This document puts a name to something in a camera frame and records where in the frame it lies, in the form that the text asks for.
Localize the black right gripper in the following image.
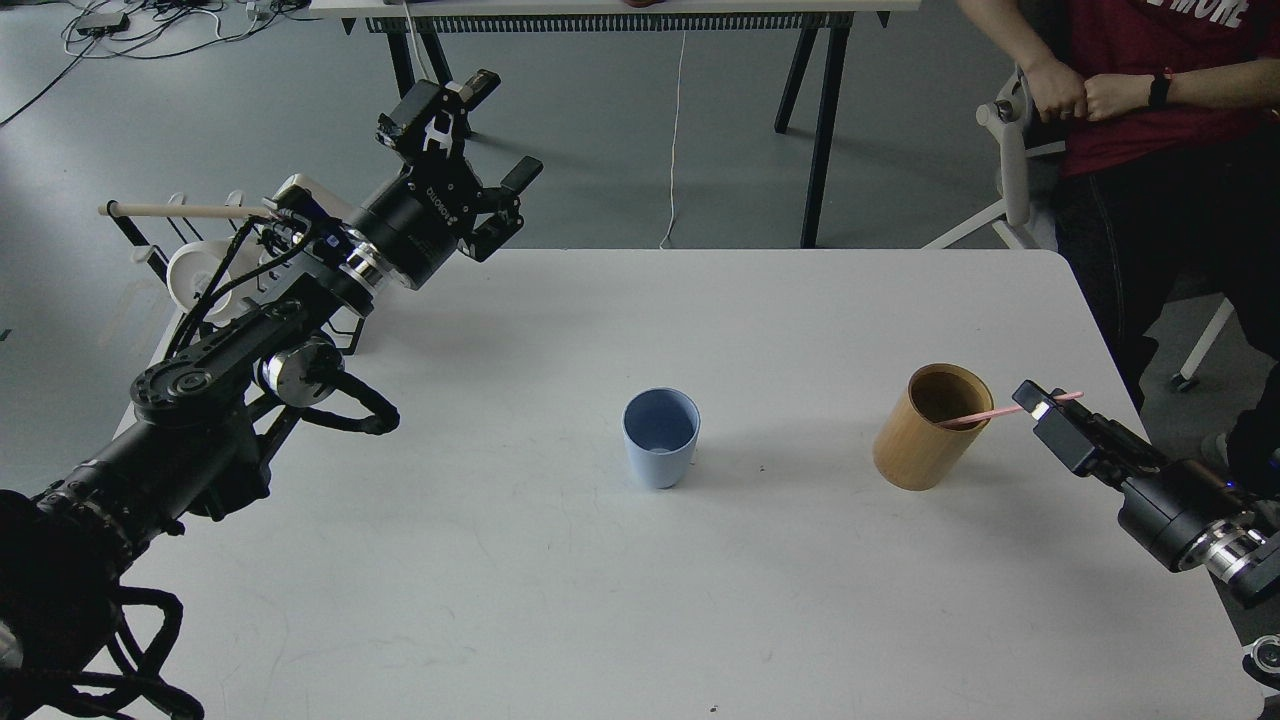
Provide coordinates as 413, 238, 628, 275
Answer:
1012, 380, 1245, 571

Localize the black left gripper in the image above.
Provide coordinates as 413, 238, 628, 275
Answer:
352, 69, 544, 290

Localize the pink chopstick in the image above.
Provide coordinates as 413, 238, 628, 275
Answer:
937, 391, 1084, 429

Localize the light blue plastic cup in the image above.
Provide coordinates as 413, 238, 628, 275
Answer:
621, 387, 701, 489

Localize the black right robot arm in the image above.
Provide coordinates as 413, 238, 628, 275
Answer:
1012, 380, 1279, 609

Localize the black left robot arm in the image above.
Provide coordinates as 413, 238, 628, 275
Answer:
3, 70, 541, 719

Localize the white box in rack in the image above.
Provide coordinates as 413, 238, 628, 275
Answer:
270, 172, 355, 220

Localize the bamboo cylindrical holder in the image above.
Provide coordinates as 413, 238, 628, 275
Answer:
872, 363, 995, 491

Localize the black trestle desk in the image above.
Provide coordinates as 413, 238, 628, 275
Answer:
310, 0, 923, 249

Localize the white office chair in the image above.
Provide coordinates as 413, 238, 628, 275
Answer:
923, 64, 1234, 392

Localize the person in red shirt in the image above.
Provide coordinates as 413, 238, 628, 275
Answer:
955, 0, 1280, 480

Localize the white hanging cable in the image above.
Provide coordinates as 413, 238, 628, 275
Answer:
659, 29, 689, 250

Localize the black wire dish rack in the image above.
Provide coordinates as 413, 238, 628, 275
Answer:
97, 173, 355, 331

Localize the floor cables and adapter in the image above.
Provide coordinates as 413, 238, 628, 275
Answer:
0, 0, 311, 126

